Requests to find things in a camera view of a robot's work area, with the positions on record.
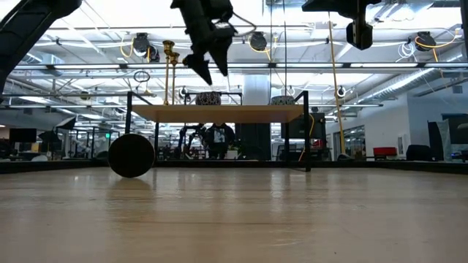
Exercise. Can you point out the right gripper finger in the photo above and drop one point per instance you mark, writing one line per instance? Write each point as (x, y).
(325, 5)

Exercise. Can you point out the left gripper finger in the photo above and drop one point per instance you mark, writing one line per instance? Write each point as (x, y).
(223, 53)
(199, 65)

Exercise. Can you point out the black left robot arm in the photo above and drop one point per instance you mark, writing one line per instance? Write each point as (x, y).
(25, 33)

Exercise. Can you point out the wooden shelf riser black legs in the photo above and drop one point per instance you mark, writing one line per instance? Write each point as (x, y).
(219, 113)

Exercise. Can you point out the person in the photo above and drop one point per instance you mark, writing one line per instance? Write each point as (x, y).
(219, 140)

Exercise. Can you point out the black screen on stand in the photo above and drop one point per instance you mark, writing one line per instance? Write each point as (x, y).
(298, 128)

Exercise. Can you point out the red bench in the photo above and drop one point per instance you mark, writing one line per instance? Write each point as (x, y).
(384, 151)

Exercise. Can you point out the black chair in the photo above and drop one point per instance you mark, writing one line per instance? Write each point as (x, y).
(417, 153)

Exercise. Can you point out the black display panel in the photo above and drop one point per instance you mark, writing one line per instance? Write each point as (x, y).
(459, 128)

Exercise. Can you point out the black softbox light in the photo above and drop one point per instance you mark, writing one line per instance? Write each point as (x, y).
(49, 138)
(67, 123)

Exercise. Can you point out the silver ventilation duct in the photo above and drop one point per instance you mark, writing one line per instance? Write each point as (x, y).
(33, 58)
(402, 85)

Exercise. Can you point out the grey camera on black frame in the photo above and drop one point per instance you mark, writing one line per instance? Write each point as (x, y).
(365, 166)

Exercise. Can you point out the black wall screen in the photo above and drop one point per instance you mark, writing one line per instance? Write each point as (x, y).
(22, 135)

